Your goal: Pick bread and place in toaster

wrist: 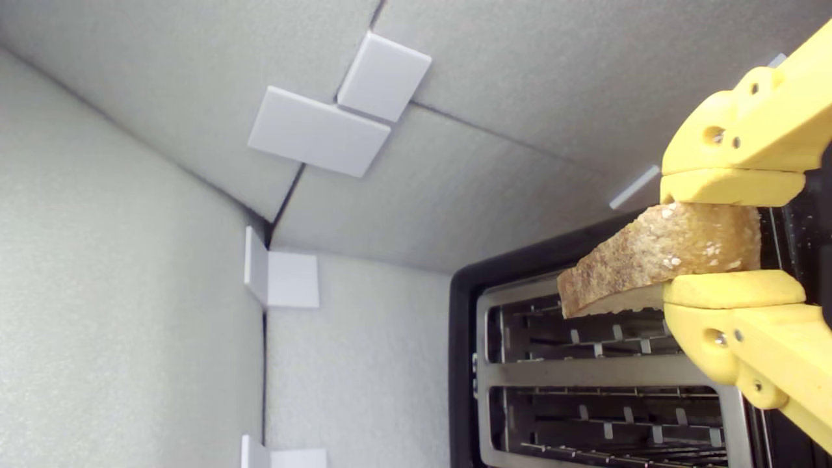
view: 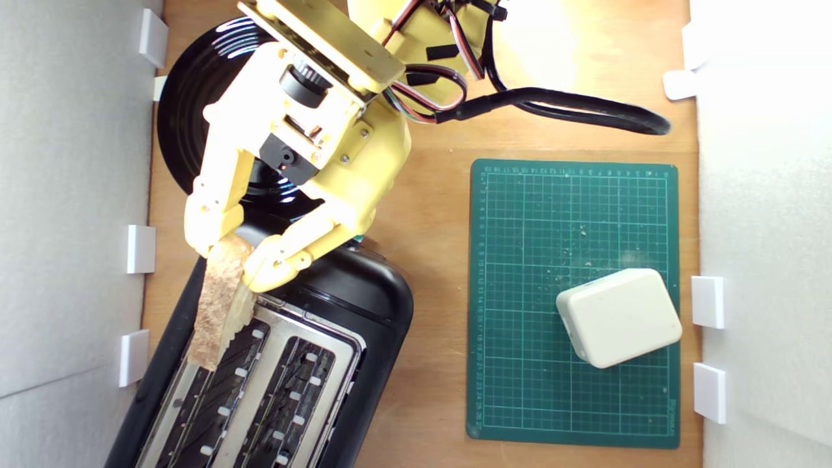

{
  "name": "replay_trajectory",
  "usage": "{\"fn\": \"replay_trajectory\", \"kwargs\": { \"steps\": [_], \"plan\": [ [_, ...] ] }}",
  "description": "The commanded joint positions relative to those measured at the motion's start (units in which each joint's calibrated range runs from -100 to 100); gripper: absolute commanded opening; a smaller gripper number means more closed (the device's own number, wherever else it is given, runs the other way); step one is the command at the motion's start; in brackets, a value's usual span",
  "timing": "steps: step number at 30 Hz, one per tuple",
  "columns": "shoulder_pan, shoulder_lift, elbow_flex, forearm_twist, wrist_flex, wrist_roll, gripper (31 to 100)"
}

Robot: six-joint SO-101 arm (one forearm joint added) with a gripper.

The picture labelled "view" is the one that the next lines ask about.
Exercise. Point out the brown bread slice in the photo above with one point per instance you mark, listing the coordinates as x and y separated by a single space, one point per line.
218 305

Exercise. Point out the green toaster lever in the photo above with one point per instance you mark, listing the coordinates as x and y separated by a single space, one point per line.
358 236

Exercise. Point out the black two-slot toaster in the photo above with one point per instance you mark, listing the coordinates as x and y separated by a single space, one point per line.
364 299

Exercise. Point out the black plate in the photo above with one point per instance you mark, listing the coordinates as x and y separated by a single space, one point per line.
182 110

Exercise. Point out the green cutting mat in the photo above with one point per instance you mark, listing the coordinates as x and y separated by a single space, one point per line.
520 325

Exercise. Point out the white block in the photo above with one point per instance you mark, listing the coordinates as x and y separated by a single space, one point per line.
617 318

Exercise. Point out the white wall clip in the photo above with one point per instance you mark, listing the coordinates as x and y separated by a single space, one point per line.
708 302
160 88
679 84
134 357
153 38
691 45
141 249
710 392

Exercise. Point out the yellow gripper camera mount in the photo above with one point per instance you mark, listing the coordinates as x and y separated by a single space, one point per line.
325 39

